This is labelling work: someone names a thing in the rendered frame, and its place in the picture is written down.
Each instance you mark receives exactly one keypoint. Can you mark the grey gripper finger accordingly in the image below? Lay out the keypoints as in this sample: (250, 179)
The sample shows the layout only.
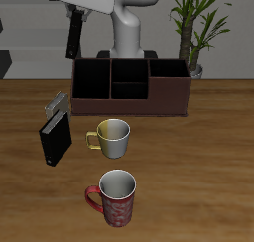
(86, 14)
(70, 10)

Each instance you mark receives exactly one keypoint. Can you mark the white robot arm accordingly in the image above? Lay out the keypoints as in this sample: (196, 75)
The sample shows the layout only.
(127, 27)

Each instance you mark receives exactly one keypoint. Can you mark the grey book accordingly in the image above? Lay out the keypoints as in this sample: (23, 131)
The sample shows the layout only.
(57, 103)

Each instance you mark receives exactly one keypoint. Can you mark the dark brown desk caddy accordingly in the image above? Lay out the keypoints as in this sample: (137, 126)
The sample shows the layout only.
(165, 94)

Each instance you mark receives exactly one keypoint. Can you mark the thick black book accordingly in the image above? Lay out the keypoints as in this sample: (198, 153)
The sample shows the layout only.
(58, 143)

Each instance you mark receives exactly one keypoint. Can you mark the green pot plant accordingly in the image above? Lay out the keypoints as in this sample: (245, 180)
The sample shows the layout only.
(187, 31)

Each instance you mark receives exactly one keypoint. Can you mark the yellow and white mug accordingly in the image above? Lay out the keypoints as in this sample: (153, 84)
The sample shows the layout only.
(114, 143)

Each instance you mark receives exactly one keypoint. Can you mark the red patterned mug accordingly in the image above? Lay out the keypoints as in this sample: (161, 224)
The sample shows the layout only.
(117, 209)

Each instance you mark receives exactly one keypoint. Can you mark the flat black base plate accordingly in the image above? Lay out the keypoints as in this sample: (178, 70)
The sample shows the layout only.
(150, 53)

